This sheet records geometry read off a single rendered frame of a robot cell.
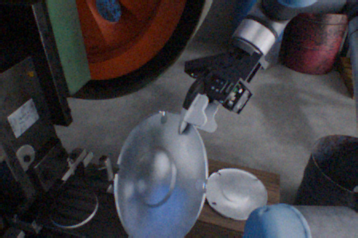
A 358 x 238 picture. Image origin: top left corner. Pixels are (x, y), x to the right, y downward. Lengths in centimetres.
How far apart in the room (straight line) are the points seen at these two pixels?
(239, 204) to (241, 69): 87
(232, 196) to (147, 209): 75
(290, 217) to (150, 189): 31
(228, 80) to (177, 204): 25
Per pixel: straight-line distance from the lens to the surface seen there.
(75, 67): 67
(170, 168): 56
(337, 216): 41
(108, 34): 86
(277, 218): 38
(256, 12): 55
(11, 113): 60
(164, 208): 57
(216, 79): 53
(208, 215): 125
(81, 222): 75
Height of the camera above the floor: 139
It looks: 36 degrees down
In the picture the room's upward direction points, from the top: straight up
